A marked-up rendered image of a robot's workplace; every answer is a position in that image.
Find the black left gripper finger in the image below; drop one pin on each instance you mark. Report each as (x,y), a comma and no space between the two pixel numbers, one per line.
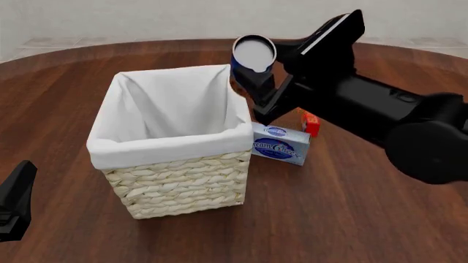
(20,189)

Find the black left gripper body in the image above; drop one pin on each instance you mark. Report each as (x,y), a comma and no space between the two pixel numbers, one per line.
(11,228)

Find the red-orange printed box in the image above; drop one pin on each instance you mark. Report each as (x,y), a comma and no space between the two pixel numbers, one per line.
(312,124)

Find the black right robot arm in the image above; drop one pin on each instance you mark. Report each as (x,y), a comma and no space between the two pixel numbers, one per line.
(402,120)

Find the blue cream cheese box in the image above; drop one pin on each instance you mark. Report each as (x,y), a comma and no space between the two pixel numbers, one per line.
(279,146)

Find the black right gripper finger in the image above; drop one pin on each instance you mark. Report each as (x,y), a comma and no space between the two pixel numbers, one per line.
(288,50)
(256,85)

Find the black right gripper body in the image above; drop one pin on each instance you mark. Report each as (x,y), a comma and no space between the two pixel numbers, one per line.
(292,93)

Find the wicker basket with white liner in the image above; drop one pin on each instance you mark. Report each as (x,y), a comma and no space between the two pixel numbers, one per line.
(172,170)

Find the flat black plate on stalk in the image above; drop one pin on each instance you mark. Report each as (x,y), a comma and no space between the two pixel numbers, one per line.
(334,31)

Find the blue tin with white lid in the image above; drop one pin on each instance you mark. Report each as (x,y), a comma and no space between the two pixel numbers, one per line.
(253,52)

